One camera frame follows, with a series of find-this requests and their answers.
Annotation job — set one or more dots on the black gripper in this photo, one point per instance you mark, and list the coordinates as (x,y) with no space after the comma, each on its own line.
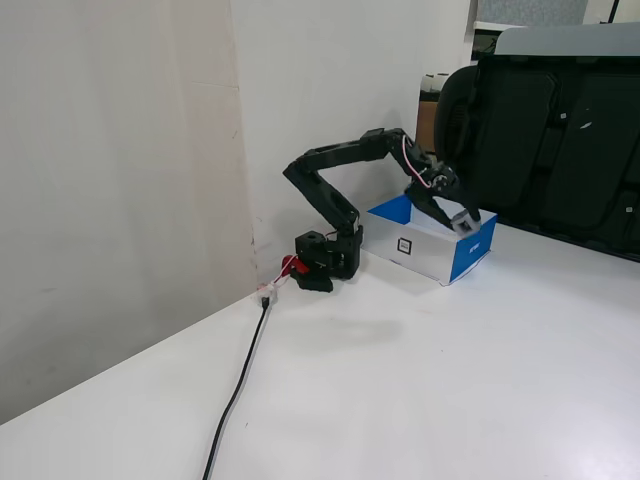
(431,198)

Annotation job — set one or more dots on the gray printed block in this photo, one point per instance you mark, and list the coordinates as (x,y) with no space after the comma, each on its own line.
(466,224)

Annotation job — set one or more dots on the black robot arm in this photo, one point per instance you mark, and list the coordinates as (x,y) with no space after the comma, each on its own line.
(325,195)

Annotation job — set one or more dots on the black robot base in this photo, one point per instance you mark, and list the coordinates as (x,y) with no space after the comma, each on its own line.
(325,257)

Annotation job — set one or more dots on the blue and white cardboard box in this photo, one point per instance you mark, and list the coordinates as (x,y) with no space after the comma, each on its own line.
(430,250)

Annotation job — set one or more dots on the brown cardboard carton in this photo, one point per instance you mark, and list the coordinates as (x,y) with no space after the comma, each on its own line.
(427,125)

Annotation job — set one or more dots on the black office chair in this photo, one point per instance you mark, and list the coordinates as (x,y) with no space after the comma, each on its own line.
(550,150)

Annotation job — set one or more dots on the red table clamp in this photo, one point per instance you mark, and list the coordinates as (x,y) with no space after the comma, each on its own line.
(292,264)

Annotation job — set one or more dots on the grey chair shell panel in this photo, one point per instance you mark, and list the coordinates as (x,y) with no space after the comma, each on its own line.
(565,37)

